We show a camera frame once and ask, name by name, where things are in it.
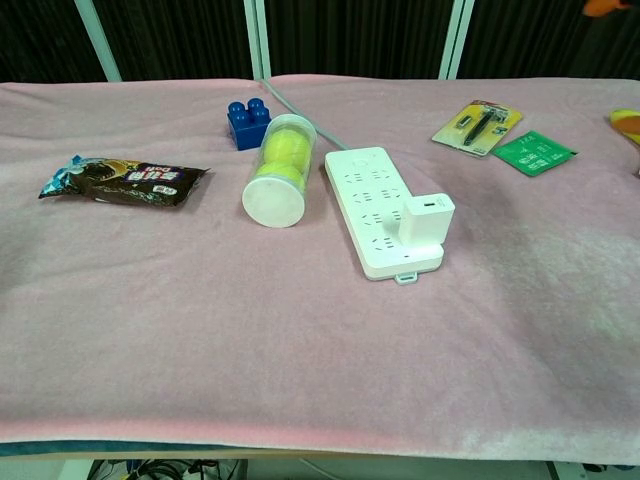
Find yellow tennis ball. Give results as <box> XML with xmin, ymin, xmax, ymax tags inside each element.
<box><xmin>255</xmin><ymin>162</ymin><xmax>306</xmax><ymax>189</ymax></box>
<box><xmin>267</xmin><ymin>130</ymin><xmax>311</xmax><ymax>166</ymax></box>

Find double white frame post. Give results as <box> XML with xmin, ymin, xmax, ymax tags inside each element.
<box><xmin>243</xmin><ymin>0</ymin><xmax>274</xmax><ymax>81</ymax></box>

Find white charger cube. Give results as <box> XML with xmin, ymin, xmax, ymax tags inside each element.
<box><xmin>397</xmin><ymin>193</ymin><xmax>456</xmax><ymax>254</ymax></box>

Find black curtain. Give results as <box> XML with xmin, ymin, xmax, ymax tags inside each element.
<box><xmin>0</xmin><ymin>0</ymin><xmax>640</xmax><ymax>84</ymax></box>

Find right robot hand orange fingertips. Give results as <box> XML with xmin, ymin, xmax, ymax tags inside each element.
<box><xmin>582</xmin><ymin>0</ymin><xmax>634</xmax><ymax>19</ymax></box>

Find pink table cloth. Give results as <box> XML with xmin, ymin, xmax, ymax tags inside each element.
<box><xmin>0</xmin><ymin>74</ymin><xmax>640</xmax><ymax>466</ymax></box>

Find blue toy brick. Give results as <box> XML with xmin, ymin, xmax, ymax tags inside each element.
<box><xmin>226</xmin><ymin>97</ymin><xmax>273</xmax><ymax>152</ymax></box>

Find yellow razor blister pack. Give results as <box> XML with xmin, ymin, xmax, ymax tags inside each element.
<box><xmin>431</xmin><ymin>98</ymin><xmax>524</xmax><ymax>159</ymax></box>

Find clear tennis ball tube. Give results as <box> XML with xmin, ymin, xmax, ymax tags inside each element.
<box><xmin>241</xmin><ymin>113</ymin><xmax>320</xmax><ymax>230</ymax></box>

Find white power strip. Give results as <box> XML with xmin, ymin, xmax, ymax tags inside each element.
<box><xmin>324</xmin><ymin>145</ymin><xmax>447</xmax><ymax>286</ymax></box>

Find green sachet packet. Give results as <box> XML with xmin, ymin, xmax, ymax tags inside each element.
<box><xmin>492</xmin><ymin>129</ymin><xmax>580</xmax><ymax>179</ymax></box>

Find tangled floor cables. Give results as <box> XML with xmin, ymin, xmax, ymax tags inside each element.
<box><xmin>89</xmin><ymin>458</ymin><xmax>249</xmax><ymax>480</ymax></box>

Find brown chocolate snack packet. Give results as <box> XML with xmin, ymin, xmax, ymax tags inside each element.
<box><xmin>38</xmin><ymin>154</ymin><xmax>212</xmax><ymax>210</ymax></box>

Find slanted white frame post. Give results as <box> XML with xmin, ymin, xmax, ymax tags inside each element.
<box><xmin>73</xmin><ymin>0</ymin><xmax>123</xmax><ymax>83</ymax></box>

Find yellow banana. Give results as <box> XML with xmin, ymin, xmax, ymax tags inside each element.
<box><xmin>609</xmin><ymin>107</ymin><xmax>640</xmax><ymax>146</ymax></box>

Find grey power strip cable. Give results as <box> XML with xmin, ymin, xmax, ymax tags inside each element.
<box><xmin>257</xmin><ymin>77</ymin><xmax>351</xmax><ymax>151</ymax></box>

